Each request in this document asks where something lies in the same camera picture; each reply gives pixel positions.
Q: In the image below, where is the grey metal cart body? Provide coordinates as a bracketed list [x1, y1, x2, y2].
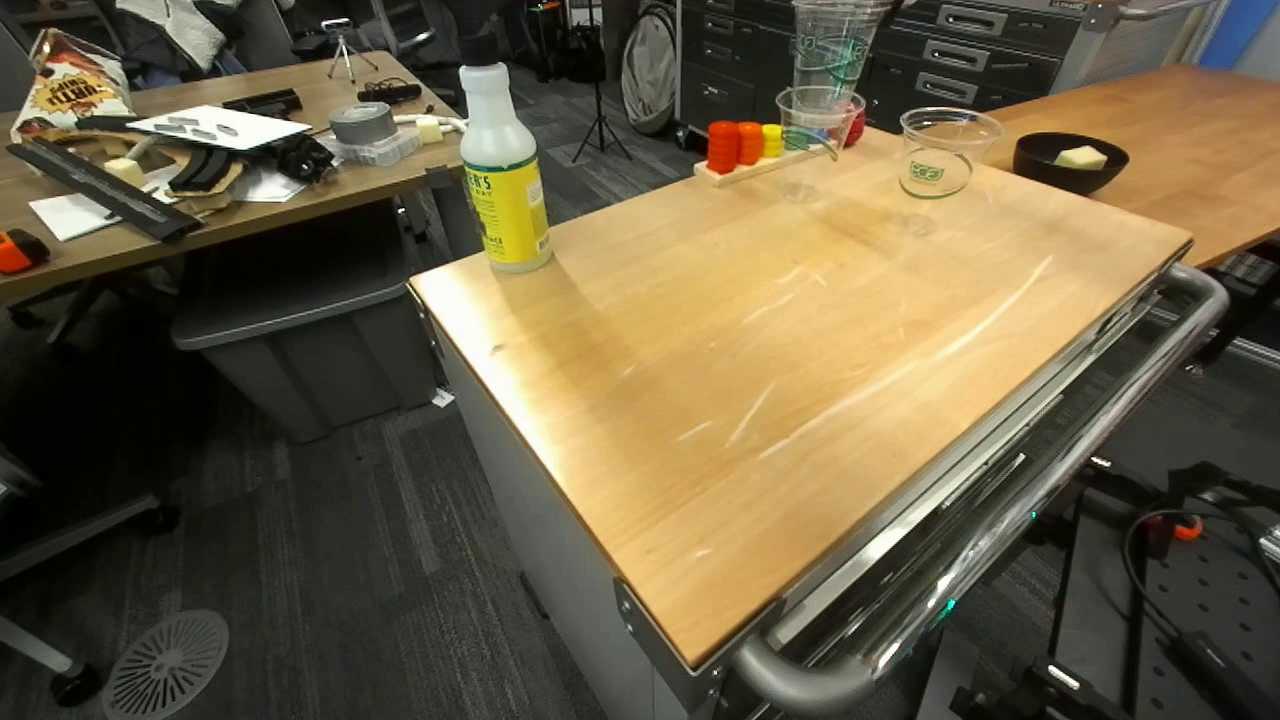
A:
[408, 257, 1203, 720]

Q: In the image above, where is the white bottle yellow label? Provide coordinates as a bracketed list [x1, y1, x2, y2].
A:
[455, 55, 557, 282]

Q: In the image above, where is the black tripod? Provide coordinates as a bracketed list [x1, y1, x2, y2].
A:
[567, 0, 635, 169]

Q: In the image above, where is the white round fan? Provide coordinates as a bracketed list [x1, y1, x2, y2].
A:
[616, 0, 689, 136]

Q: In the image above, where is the dark drawer cabinet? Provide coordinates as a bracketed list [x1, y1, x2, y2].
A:
[676, 0, 1116, 136]

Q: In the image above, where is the grey under-desk cabinet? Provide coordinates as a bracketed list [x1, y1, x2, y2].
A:
[167, 196, 455, 450]

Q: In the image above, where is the grey tape roll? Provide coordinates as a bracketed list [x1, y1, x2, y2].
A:
[324, 95, 403, 158]

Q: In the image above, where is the wooden office desk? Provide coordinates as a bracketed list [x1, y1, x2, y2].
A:
[0, 47, 471, 313]

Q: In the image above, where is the black remote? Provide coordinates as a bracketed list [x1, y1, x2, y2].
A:
[353, 77, 429, 108]

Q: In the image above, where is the black pouch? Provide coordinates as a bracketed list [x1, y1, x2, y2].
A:
[252, 132, 340, 189]

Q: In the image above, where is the black bowl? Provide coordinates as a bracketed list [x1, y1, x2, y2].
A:
[1009, 127, 1132, 199]

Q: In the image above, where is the flat black device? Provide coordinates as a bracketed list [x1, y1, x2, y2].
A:
[220, 83, 310, 126]

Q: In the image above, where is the white printed paper sheet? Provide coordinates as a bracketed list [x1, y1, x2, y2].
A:
[123, 102, 315, 158]

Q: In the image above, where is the pale yellow block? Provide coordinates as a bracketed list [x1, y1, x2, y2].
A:
[1051, 142, 1112, 177]

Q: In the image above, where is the long black bar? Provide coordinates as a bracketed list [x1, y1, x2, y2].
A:
[4, 136, 210, 246]

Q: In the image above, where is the round floor grille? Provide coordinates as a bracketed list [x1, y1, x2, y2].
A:
[97, 609, 238, 720]

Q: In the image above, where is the white jacket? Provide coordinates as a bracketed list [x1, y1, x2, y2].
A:
[114, 0, 238, 74]

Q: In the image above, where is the small white paper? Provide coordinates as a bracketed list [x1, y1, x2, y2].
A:
[25, 189, 123, 246]

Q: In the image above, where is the office chair base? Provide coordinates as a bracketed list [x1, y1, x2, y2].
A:
[0, 446, 184, 712]

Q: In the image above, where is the black breadboard plate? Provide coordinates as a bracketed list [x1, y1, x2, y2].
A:
[1063, 532, 1280, 720]

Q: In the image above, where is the small orange object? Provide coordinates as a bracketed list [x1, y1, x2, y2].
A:
[0, 227, 52, 282]

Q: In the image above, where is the orange chip bag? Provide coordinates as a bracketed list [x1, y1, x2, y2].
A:
[7, 29, 136, 143]

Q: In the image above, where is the blue panel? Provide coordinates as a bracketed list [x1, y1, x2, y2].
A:
[1191, 0, 1280, 77]

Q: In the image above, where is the wooden ring toy base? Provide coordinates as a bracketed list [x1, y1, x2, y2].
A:
[689, 136, 855, 189]

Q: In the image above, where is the white power adapter cable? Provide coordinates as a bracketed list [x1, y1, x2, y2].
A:
[392, 108, 468, 153]

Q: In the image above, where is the metal cart handle bar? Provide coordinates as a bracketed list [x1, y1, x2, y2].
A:
[727, 259, 1233, 720]

